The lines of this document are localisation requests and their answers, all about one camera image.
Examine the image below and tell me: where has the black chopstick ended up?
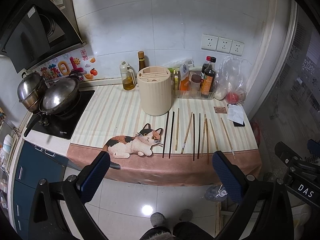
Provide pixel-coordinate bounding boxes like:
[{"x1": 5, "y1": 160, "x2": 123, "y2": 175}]
[
  {"x1": 197, "y1": 113, "x2": 201, "y2": 159},
  {"x1": 168, "y1": 111, "x2": 175, "y2": 159},
  {"x1": 162, "y1": 111, "x2": 170, "y2": 158}
]

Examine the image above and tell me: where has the tan wooden chopstick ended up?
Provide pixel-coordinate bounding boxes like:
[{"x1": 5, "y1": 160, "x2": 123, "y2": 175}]
[{"x1": 180, "y1": 112, "x2": 193, "y2": 154}]

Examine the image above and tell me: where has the dark brown chopstick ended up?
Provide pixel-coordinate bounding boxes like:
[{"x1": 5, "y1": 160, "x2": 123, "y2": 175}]
[{"x1": 193, "y1": 113, "x2": 195, "y2": 161}]

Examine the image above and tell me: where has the light wooden chopstick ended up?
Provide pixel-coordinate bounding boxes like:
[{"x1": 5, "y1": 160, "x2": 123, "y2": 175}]
[{"x1": 175, "y1": 107, "x2": 180, "y2": 152}]

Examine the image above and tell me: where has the black smartphone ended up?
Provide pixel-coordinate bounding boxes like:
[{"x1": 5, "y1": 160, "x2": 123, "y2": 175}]
[{"x1": 233, "y1": 121, "x2": 245, "y2": 127}]

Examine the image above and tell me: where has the black induction cooktop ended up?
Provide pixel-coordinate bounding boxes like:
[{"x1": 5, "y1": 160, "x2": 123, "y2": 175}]
[{"x1": 23, "y1": 90, "x2": 95, "y2": 140}]

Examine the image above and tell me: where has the grey slipper right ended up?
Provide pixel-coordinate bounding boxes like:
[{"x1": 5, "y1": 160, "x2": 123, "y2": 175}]
[{"x1": 179, "y1": 209, "x2": 193, "y2": 222}]

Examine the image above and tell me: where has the grey slipper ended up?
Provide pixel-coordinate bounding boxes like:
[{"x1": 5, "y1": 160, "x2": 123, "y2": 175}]
[
  {"x1": 150, "y1": 212, "x2": 166, "y2": 228},
  {"x1": 179, "y1": 209, "x2": 193, "y2": 222}
]

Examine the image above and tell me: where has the white paper sheet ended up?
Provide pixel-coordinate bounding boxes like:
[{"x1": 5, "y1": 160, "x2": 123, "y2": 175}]
[{"x1": 227, "y1": 104, "x2": 244, "y2": 125}]

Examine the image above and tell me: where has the grey slipper left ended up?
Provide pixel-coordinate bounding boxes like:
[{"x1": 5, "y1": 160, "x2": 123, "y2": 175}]
[{"x1": 150, "y1": 212, "x2": 166, "y2": 228}]

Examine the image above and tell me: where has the red tomato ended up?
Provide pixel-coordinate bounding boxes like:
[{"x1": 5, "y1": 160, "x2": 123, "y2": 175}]
[{"x1": 226, "y1": 92, "x2": 240, "y2": 105}]

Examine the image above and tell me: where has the steel wok with lid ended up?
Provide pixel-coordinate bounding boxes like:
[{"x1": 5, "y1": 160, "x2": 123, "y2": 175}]
[{"x1": 23, "y1": 70, "x2": 80, "y2": 137}]

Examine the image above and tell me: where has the clear plastic organizer tray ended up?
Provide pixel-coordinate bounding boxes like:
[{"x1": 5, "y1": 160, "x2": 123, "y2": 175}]
[{"x1": 172, "y1": 90, "x2": 215, "y2": 100}]

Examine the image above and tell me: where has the white flour bag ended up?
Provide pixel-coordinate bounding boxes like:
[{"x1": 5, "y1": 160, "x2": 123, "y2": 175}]
[{"x1": 214, "y1": 80, "x2": 228, "y2": 100}]

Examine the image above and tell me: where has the clear plastic bag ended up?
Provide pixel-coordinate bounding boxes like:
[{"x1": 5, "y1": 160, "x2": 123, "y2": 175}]
[{"x1": 216, "y1": 55, "x2": 247, "y2": 105}]

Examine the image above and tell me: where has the soy sauce bottle orange label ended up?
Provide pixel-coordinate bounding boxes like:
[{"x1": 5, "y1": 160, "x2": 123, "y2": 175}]
[{"x1": 200, "y1": 56, "x2": 216, "y2": 95}]

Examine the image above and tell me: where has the glass oil dispenser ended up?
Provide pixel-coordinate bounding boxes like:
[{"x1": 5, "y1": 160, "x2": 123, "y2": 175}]
[{"x1": 119, "y1": 61, "x2": 136, "y2": 90}]

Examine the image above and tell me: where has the brown lid jar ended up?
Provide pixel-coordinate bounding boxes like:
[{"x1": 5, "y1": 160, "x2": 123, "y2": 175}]
[{"x1": 190, "y1": 74, "x2": 201, "y2": 92}]

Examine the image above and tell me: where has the beige utensil holder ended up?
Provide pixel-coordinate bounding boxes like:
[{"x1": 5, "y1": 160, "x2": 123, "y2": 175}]
[{"x1": 137, "y1": 66, "x2": 172, "y2": 116}]

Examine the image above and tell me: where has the orange white seasoning bag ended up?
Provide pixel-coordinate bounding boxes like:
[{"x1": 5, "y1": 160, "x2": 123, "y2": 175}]
[{"x1": 180, "y1": 63, "x2": 190, "y2": 91}]

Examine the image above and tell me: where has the dark bottle red cap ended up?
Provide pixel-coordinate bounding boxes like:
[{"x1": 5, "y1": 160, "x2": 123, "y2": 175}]
[{"x1": 201, "y1": 56, "x2": 211, "y2": 80}]

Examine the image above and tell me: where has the dark sauce bottle brown cap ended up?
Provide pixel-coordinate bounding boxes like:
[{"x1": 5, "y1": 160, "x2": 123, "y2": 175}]
[{"x1": 138, "y1": 51, "x2": 146, "y2": 70}]

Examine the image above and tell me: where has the black range hood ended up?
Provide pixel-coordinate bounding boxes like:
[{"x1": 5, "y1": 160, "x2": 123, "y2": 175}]
[{"x1": 1, "y1": 0, "x2": 86, "y2": 72}]

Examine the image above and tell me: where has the colourful wall sticker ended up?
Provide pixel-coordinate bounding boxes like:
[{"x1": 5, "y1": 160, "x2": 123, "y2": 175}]
[{"x1": 28, "y1": 48, "x2": 99, "y2": 85}]

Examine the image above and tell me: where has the triple wall socket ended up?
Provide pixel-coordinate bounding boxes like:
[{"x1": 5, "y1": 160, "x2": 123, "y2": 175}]
[{"x1": 201, "y1": 34, "x2": 245, "y2": 56}]

